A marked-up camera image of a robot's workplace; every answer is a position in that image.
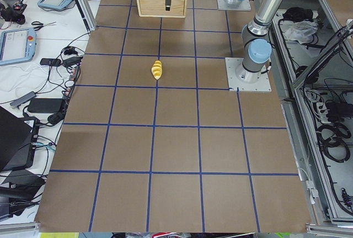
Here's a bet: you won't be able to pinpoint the yellow toy bread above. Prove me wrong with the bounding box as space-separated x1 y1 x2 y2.
151 60 163 80

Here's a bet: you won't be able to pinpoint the lower wooden drawer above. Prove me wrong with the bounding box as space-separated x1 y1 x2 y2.
140 0 185 17

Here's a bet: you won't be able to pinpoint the black handled scissors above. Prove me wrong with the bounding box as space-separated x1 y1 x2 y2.
31 21 56 31

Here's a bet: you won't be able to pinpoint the crumpled white cloth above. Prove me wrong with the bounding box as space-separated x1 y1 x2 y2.
284 21 318 44

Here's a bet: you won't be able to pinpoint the coiled black cables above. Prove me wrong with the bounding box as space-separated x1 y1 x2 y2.
315 123 351 164

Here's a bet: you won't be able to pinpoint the aluminium frame post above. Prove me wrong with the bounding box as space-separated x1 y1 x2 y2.
62 0 97 31

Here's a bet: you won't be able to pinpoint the black laptop computer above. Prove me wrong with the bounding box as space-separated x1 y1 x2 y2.
1 108 39 172

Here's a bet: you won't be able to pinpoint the black power adapter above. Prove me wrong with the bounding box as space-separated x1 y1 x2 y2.
28 98 63 113

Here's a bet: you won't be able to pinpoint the near blue teach pendant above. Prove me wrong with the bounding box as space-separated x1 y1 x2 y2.
1 28 36 66

